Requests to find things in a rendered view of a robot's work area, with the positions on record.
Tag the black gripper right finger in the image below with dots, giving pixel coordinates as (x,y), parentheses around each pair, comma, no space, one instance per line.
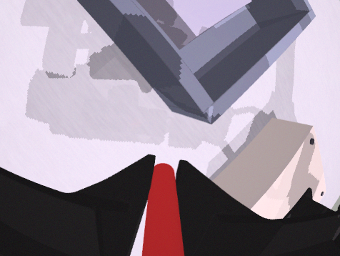
(215,224)

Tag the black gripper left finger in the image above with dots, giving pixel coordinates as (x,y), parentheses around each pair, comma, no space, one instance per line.
(100,220)

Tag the red peg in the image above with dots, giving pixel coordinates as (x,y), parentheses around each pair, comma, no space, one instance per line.
(162,232)

